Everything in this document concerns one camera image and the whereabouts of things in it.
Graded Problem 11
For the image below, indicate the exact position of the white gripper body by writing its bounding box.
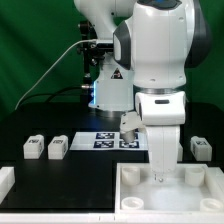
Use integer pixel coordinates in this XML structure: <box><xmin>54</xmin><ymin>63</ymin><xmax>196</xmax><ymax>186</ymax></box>
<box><xmin>146</xmin><ymin>125</ymin><xmax>180</xmax><ymax>174</ymax></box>

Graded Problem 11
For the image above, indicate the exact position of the white square tabletop panel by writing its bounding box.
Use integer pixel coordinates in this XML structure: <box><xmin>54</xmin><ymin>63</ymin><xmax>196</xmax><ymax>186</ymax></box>
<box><xmin>115</xmin><ymin>163</ymin><xmax>224</xmax><ymax>214</ymax></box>

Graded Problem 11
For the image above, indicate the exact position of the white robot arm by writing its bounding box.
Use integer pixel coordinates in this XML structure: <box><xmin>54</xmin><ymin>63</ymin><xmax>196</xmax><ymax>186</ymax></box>
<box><xmin>74</xmin><ymin>0</ymin><xmax>211</xmax><ymax>175</ymax></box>

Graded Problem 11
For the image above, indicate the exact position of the white sheet with tags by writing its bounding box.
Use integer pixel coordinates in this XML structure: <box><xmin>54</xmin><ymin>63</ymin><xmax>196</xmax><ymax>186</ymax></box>
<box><xmin>70</xmin><ymin>132</ymin><xmax>147</xmax><ymax>151</ymax></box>

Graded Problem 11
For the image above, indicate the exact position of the white L-shaped obstacle fence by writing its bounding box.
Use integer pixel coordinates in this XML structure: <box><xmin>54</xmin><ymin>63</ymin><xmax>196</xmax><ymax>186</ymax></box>
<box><xmin>0</xmin><ymin>166</ymin><xmax>224</xmax><ymax>224</ymax></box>

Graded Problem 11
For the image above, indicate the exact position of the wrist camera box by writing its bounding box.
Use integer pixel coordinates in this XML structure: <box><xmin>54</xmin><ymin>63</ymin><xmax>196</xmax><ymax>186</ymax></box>
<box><xmin>120</xmin><ymin>111</ymin><xmax>144</xmax><ymax>143</ymax></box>

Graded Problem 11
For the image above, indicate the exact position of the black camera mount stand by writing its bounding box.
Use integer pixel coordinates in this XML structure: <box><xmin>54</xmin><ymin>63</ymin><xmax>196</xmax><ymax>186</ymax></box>
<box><xmin>77</xmin><ymin>21</ymin><xmax>113</xmax><ymax>85</ymax></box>

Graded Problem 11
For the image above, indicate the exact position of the black cable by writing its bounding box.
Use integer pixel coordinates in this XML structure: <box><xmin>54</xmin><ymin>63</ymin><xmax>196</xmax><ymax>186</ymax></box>
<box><xmin>16</xmin><ymin>86</ymin><xmax>88</xmax><ymax>109</ymax></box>

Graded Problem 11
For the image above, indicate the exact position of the white cable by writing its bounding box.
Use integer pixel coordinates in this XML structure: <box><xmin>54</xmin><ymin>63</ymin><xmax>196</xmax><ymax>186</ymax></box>
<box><xmin>14</xmin><ymin>39</ymin><xmax>98</xmax><ymax>111</ymax></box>

